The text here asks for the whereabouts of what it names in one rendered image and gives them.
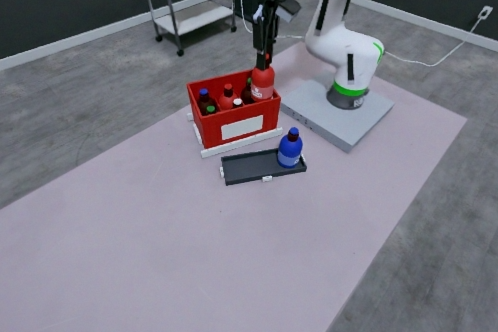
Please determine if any dark brown bottle with white cap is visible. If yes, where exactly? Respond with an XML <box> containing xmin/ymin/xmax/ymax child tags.
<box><xmin>230</xmin><ymin>99</ymin><xmax>243</xmax><ymax>110</ymax></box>

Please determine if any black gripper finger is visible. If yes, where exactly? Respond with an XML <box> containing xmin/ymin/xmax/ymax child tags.
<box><xmin>266</xmin><ymin>8</ymin><xmax>280</xmax><ymax>64</ymax></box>
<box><xmin>251</xmin><ymin>5</ymin><xmax>274</xmax><ymax>70</ymax></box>

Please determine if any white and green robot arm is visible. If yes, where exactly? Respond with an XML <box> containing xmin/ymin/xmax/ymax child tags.
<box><xmin>274</xmin><ymin>0</ymin><xmax>384</xmax><ymax>110</ymax></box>

